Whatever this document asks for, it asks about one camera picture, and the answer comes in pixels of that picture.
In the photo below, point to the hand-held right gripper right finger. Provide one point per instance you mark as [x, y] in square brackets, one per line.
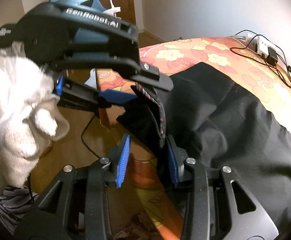
[172, 165]

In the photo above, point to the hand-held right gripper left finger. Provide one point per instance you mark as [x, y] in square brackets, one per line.
[123, 160]

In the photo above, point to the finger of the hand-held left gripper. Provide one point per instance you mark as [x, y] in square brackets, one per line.
[150, 76]
[115, 97]

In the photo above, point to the black pants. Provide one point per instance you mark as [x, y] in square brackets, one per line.
[223, 120]

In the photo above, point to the person's left forearm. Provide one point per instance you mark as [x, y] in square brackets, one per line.
[10, 205]

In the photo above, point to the person's left hand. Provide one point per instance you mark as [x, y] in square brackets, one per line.
[13, 105]

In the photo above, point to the orange floral bed sheet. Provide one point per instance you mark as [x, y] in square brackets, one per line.
[210, 52]

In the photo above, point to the wooden door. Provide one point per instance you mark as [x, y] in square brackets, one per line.
[130, 0]

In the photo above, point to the black power adapter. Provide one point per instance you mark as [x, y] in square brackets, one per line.
[272, 56]

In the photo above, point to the white power strip with adapters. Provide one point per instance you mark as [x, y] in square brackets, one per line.
[289, 85]

